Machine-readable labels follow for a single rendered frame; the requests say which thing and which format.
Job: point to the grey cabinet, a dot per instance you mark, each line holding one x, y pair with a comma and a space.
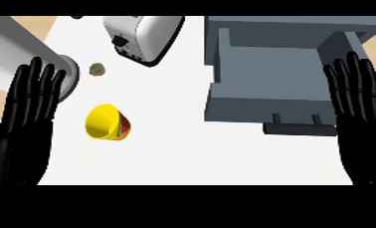
294, 31

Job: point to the grey open drawer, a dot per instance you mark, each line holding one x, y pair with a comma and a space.
268, 82

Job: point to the silver toaster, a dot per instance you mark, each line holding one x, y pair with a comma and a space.
143, 38

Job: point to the small brown round item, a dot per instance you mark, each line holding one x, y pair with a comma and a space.
97, 69

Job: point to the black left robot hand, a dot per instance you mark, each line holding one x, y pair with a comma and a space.
25, 129

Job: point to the grey cylindrical appliance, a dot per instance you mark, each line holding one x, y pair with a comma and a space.
35, 59

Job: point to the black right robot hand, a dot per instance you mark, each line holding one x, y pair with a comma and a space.
358, 129

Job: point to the yellow cup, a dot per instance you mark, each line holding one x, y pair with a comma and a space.
107, 123

